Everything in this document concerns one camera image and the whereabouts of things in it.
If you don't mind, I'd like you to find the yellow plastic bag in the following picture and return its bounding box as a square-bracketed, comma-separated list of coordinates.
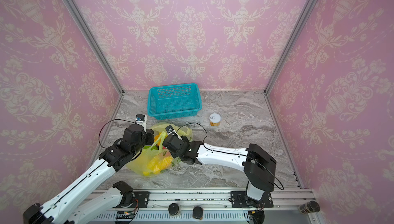
[126, 122, 193, 177]

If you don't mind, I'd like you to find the orange toy fruit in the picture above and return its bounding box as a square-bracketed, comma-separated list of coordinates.
[154, 133, 163, 146]

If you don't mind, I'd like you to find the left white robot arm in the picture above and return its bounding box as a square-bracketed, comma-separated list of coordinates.
[23, 123, 155, 224]

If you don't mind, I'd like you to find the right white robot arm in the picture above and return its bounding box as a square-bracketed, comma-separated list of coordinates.
[163, 132, 277, 201]

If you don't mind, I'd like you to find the yellow toy banana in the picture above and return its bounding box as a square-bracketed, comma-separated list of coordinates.
[143, 156, 173, 176]

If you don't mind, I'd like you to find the small orange-print tin can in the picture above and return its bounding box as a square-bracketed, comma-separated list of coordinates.
[209, 113, 222, 127]

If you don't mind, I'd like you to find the teal plastic basket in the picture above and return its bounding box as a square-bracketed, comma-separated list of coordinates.
[147, 83, 202, 120]

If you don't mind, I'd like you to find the black knob left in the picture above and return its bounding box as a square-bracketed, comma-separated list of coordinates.
[168, 202, 180, 216]

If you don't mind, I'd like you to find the black knob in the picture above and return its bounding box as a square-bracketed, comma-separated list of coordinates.
[168, 202, 180, 216]
[192, 206, 204, 220]

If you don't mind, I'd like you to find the black knob right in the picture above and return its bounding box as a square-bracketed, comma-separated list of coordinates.
[192, 206, 204, 220]

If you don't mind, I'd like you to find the dark jar right corner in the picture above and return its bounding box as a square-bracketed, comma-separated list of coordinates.
[298, 200, 321, 214]

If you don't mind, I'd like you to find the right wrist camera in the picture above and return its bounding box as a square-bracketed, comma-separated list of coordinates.
[165, 125, 174, 134]

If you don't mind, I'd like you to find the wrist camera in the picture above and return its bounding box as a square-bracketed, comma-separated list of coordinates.
[165, 125, 174, 134]
[135, 114, 147, 131]

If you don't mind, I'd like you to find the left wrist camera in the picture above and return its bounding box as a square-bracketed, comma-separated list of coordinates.
[135, 114, 147, 131]

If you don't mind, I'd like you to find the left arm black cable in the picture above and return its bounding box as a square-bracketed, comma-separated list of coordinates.
[30, 118, 145, 224]

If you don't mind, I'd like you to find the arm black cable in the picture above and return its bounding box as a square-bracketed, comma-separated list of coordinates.
[173, 122, 284, 191]
[30, 118, 145, 224]

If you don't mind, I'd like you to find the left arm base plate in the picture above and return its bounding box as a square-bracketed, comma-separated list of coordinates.
[120, 191, 150, 209]

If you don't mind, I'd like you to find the aluminium front rail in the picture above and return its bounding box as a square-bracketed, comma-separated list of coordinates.
[84, 188, 323, 224]

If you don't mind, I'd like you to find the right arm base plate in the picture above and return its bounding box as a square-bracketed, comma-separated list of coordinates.
[228, 191, 274, 208]

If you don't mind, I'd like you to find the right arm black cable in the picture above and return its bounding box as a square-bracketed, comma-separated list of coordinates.
[173, 122, 284, 191]

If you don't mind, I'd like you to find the left corner aluminium post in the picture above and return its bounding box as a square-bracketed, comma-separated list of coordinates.
[62, 0, 125, 96]

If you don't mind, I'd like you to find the corner aluminium post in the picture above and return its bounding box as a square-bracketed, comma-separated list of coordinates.
[62, 0, 125, 96]
[265, 0, 318, 96]

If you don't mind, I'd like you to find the right corner aluminium post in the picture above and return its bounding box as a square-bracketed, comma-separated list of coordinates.
[265, 0, 318, 96]

